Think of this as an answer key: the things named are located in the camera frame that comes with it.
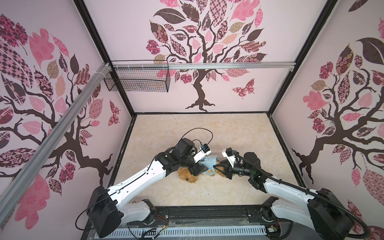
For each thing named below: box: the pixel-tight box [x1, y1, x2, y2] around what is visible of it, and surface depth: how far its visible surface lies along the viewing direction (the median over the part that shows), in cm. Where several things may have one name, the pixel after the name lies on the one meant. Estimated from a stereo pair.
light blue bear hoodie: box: [199, 155, 219, 176], surface depth 76 cm
